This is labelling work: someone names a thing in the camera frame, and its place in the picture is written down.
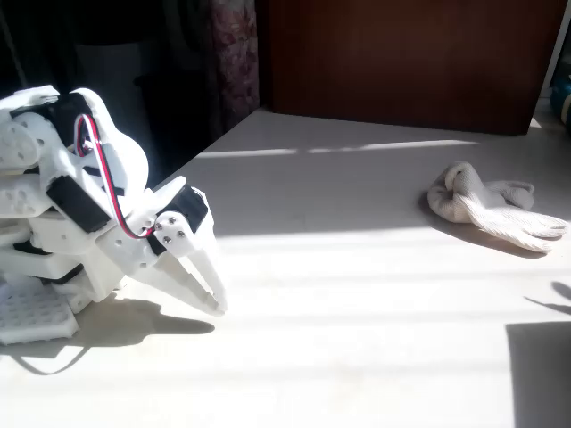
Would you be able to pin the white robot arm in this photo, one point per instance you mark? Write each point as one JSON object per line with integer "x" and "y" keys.
{"x": 125, "y": 151}

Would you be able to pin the white sock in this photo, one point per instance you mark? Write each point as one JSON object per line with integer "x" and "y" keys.
{"x": 459, "y": 200}

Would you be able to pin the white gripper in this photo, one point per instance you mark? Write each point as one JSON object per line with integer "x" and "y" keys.
{"x": 173, "y": 228}

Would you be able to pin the white perforated base plate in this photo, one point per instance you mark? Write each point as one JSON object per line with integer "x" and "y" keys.
{"x": 31, "y": 312}

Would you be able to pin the teal round object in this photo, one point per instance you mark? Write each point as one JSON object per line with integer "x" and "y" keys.
{"x": 563, "y": 96}

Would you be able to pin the white frame strip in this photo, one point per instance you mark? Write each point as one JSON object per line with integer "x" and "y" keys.
{"x": 555, "y": 53}

